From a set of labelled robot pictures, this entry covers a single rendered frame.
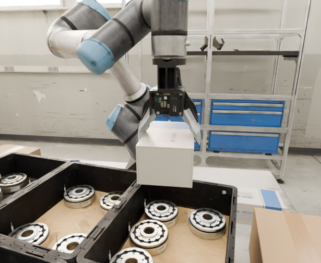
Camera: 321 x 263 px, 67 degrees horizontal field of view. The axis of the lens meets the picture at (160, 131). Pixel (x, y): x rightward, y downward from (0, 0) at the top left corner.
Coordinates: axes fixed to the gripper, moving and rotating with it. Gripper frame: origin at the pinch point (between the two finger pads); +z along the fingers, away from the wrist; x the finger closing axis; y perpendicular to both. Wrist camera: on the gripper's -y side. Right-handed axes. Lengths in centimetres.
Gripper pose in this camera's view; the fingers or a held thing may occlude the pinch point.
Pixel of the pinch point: (169, 142)
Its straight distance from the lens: 60.3
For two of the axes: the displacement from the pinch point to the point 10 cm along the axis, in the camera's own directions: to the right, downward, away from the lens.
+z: 0.0, 9.5, 3.1
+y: -1.3, 3.1, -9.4
